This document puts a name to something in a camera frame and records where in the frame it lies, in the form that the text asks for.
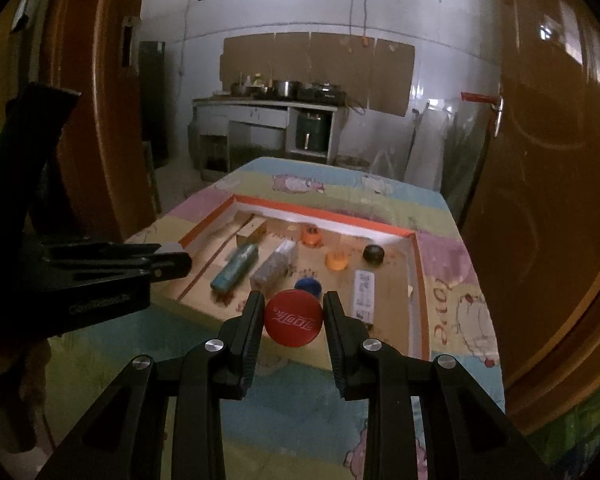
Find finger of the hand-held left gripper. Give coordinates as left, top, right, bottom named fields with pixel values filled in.
left=50, top=243, right=162, bottom=263
left=75, top=252, right=193, bottom=283

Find red bottle cap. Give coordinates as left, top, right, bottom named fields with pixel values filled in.
left=264, top=290, right=325, bottom=349

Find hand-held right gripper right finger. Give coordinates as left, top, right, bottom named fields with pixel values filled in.
left=322, top=290, right=551, bottom=480

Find dark green air fryer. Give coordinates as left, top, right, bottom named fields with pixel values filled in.
left=295, top=112, right=331, bottom=153

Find green printed cartons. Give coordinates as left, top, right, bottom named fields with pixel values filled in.
left=525, top=385, right=600, bottom=466

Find white kitchen counter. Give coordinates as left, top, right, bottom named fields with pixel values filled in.
left=191, top=95, right=348, bottom=181

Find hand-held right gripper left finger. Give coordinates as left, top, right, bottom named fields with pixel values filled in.
left=35, top=290, right=267, bottom=480

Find teal tube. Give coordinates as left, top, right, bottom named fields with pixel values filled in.
left=210, top=242, right=258, bottom=293

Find grey rectangular box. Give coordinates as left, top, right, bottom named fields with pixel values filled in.
left=249, top=240, right=299, bottom=291

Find white printed small box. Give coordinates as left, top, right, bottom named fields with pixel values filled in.
left=352, top=270, right=377, bottom=323

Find wooden door frame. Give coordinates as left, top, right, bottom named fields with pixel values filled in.
left=40, top=0, right=151, bottom=241

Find small gold box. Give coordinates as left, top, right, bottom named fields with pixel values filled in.
left=235, top=220, right=268, bottom=247

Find brown wooden door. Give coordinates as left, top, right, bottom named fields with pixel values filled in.
left=460, top=0, right=600, bottom=411

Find blue bottle cap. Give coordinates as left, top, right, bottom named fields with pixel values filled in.
left=294, top=276, right=323, bottom=297

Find orange rimmed cardboard box tray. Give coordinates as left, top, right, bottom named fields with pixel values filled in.
left=156, top=192, right=433, bottom=361

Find dark green cabinet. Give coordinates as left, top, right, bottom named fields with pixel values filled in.
left=139, top=40, right=168, bottom=171

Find printed cartoon blanket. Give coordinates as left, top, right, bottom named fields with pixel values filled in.
left=45, top=156, right=506, bottom=480

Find cardboard wall sheet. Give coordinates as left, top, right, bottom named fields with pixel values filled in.
left=219, top=32, right=417, bottom=118

